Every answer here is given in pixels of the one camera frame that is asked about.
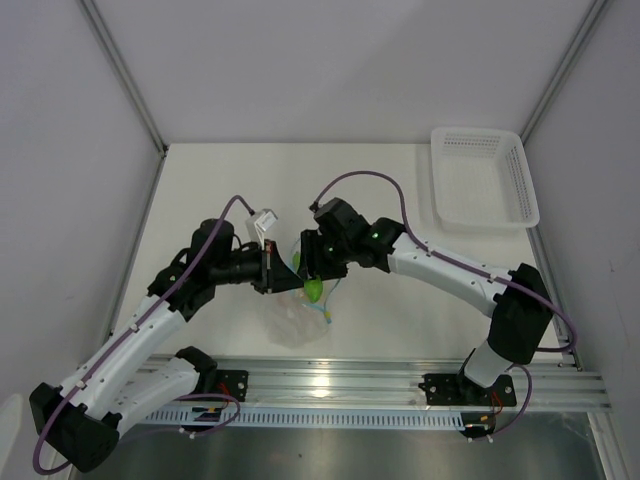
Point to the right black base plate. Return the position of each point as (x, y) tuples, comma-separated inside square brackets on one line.
[(449, 389)]

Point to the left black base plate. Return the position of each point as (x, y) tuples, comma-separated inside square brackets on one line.
[(230, 382)]

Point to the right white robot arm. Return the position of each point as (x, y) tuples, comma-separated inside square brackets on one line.
[(516, 301)]

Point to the right aluminium frame post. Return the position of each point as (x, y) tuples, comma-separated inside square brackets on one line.
[(577, 45)]

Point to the aluminium rail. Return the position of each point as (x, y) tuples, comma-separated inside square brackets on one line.
[(393, 384)]

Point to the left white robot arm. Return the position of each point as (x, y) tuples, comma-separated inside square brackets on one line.
[(84, 417)]

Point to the white plastic basket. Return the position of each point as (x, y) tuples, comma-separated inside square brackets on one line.
[(481, 181)]

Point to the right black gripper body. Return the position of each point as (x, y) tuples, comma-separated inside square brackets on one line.
[(336, 256)]

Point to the white slotted cable duct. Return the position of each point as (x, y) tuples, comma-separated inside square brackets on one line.
[(412, 419)]

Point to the clear zip top bag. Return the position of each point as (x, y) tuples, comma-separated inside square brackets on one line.
[(292, 323)]

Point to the left aluminium frame post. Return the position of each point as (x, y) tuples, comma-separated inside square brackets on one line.
[(114, 57)]

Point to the aluminium frame post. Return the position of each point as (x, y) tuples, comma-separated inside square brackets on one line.
[(114, 57), (577, 45)]

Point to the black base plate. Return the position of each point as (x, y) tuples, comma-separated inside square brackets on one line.
[(449, 389), (230, 382)]

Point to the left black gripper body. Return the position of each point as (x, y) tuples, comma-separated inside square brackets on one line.
[(253, 267)]

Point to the green toy vegetable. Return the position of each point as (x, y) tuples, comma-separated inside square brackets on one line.
[(312, 290)]

